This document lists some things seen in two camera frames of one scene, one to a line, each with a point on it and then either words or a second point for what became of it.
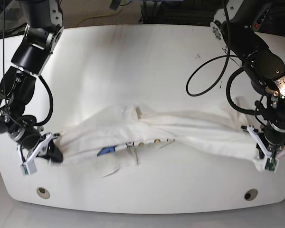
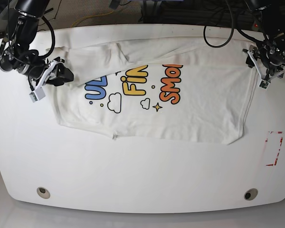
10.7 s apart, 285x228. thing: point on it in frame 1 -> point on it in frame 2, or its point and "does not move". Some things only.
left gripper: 53,152 -> 60,74
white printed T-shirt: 109,143 -> 175,88
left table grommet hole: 43,192 does not move
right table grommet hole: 251,194 does not move
